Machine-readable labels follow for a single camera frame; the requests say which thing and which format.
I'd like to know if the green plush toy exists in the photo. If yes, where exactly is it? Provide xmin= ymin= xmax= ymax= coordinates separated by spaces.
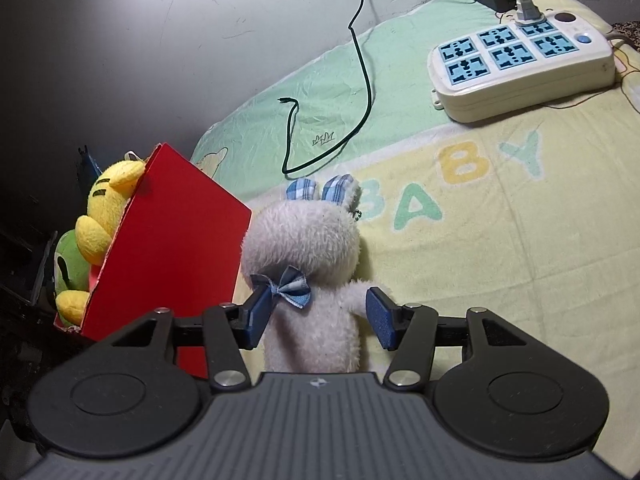
xmin=52 ymin=230 xmax=96 ymax=330

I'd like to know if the cream power strip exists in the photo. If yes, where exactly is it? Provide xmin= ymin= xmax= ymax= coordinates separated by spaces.
xmin=426 ymin=10 xmax=617 ymax=124

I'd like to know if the red cardboard box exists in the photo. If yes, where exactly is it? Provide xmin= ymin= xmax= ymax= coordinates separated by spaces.
xmin=52 ymin=142 xmax=253 ymax=381

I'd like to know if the pale pink plush rabbit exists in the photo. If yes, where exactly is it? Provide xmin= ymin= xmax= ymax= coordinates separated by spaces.
xmin=240 ymin=174 xmax=396 ymax=375

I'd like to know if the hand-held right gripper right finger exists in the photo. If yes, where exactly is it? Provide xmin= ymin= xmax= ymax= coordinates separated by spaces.
xmin=365 ymin=286 xmax=529 ymax=391

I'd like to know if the yellow plush toy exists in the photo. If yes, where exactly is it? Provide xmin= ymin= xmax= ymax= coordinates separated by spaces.
xmin=75 ymin=157 xmax=147 ymax=265

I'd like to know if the black cable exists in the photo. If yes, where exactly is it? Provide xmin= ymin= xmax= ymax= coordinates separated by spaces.
xmin=278 ymin=0 xmax=476 ymax=179

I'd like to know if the printed green yellow blanket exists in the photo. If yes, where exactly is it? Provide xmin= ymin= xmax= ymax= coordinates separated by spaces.
xmin=190 ymin=0 xmax=640 ymax=471

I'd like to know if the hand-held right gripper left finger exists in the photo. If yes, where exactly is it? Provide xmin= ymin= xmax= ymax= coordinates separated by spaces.
xmin=107 ymin=284 xmax=275 ymax=394

